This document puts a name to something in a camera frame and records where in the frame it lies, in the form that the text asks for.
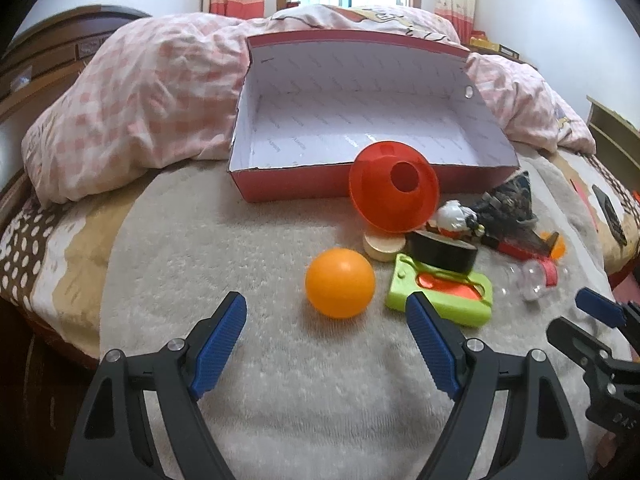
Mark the pink checkered duvet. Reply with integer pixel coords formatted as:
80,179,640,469
20,3,598,207

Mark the clear plastic bottle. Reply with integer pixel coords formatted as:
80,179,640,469
494,259,570,302

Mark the white black robot figure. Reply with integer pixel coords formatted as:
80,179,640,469
433,200,485,240

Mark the wooden side table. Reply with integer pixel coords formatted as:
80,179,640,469
466,36,536,68

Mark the dark patterned pouch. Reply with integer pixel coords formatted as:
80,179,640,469
471,170,538,226

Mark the orange translucent flame piece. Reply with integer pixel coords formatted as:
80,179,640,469
539,231,566,261

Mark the orange ball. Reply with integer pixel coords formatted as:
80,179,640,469
305,247,376,320

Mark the round wooden chess piece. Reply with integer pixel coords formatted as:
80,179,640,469
362,226,406,262

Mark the black tape roll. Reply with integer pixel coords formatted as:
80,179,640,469
406,231,478,275

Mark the red cardboard box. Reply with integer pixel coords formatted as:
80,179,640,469
229,29,518,203

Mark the wooden shelf unit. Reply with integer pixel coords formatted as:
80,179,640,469
587,96,640,192

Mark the green orange utility knife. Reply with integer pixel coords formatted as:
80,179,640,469
385,254,494,328

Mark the black remote control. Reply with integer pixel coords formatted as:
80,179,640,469
592,184,627,246

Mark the beige fleece blanket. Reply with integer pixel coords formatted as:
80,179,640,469
98,152,634,480

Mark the red lighter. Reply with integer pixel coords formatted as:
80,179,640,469
480,235,549,261

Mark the red plastic cone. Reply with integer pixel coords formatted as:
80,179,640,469
348,141,439,233

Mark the dark wooden headboard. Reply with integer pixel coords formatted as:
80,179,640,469
1,4,148,188

